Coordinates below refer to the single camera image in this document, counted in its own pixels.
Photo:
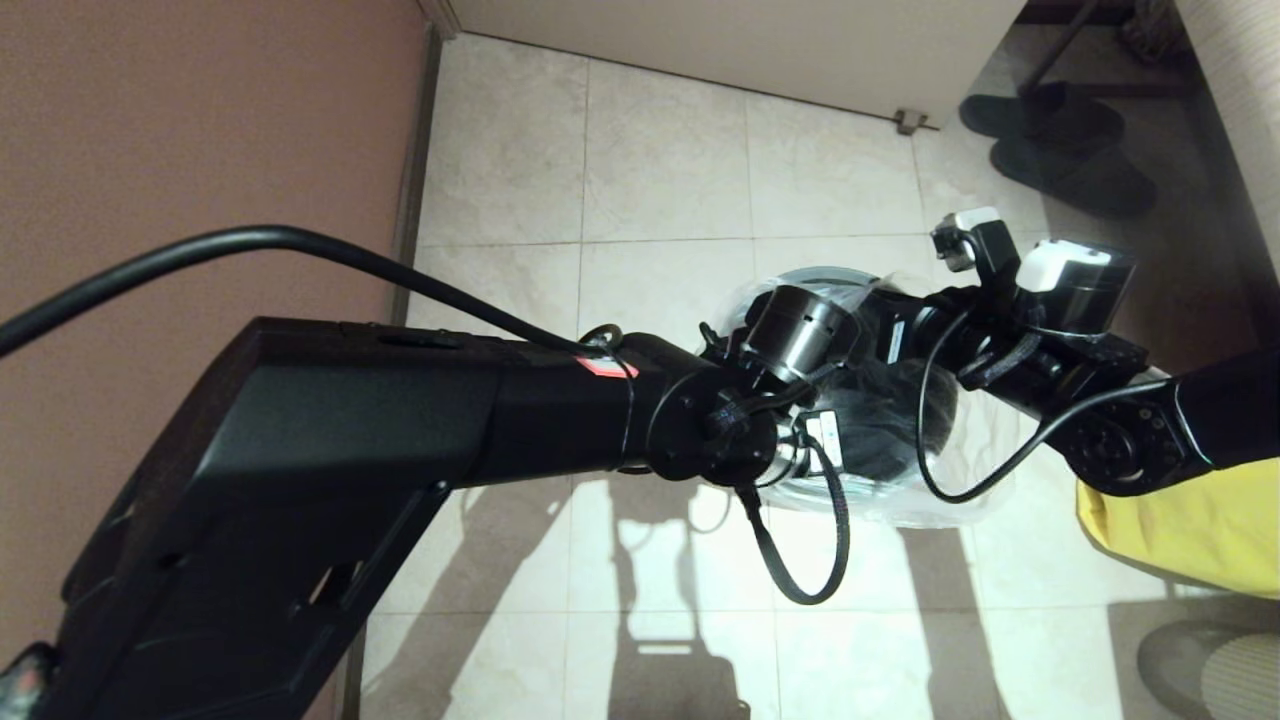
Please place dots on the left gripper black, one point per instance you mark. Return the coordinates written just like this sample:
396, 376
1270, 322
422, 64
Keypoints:
815, 445

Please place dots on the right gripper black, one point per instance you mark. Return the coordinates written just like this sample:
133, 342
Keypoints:
930, 340

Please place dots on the clear plastic trash bag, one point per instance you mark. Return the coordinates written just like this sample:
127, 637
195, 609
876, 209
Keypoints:
990, 470

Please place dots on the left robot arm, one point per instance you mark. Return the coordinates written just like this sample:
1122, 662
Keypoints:
350, 450

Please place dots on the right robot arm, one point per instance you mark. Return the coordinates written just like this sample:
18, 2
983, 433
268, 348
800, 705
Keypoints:
1230, 410

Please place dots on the grey round trash bin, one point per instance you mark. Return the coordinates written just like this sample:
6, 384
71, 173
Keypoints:
890, 430

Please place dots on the yellow fabric bag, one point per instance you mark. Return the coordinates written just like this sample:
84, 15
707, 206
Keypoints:
1200, 520

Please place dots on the metal door stop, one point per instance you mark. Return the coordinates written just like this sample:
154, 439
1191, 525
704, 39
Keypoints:
908, 124

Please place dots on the black slipper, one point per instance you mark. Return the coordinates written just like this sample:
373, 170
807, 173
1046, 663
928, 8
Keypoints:
1080, 180
1040, 118

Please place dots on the dark slanted pole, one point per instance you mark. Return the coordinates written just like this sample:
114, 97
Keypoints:
1060, 45

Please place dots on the white door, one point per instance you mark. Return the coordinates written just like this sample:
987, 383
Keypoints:
750, 40

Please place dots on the dark mop head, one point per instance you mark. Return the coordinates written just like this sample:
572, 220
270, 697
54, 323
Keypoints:
1150, 30

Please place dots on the beige ribbed panel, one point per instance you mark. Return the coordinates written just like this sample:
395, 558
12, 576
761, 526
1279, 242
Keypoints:
1240, 110

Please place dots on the beige ribbed round object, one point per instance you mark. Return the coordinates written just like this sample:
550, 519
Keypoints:
1230, 680

